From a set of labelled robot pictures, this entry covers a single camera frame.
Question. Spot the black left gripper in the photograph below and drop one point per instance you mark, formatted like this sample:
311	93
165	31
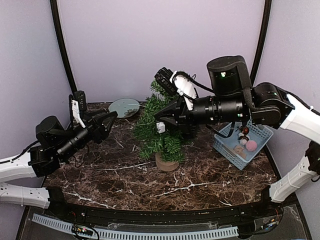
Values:
97	130

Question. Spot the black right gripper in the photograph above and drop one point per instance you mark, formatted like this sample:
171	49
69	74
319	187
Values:
188	128

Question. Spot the white light battery box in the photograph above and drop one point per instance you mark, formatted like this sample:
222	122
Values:
160	127

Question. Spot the small green christmas tree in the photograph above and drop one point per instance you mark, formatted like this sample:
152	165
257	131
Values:
168	145

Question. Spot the brown gingerbread ornament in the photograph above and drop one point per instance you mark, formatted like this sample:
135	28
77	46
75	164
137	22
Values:
240	151

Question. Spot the pink pompom ornament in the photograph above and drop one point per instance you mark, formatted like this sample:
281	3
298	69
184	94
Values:
251	145

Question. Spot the light blue plastic basket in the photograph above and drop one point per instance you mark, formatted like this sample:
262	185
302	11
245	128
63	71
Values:
225	146

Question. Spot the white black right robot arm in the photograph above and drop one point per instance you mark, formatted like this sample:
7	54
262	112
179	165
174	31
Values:
234	99

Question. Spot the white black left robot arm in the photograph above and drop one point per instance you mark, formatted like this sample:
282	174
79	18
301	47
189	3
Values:
54	145

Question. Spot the light blue ceramic plate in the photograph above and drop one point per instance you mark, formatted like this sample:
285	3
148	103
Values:
124	107

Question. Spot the dark red bauble ornament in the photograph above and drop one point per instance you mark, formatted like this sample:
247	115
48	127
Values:
244	130

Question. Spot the white slotted cable duct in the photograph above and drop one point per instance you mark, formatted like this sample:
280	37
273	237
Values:
121	231

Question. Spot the black front rail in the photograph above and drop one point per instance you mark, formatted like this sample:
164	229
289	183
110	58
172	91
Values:
102	216

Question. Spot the left black corner post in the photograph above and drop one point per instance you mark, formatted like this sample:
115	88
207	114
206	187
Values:
62	46

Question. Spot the black corner post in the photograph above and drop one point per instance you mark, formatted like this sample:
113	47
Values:
261	40
62	46

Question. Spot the right black corner post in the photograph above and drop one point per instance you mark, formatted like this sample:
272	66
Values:
261	40

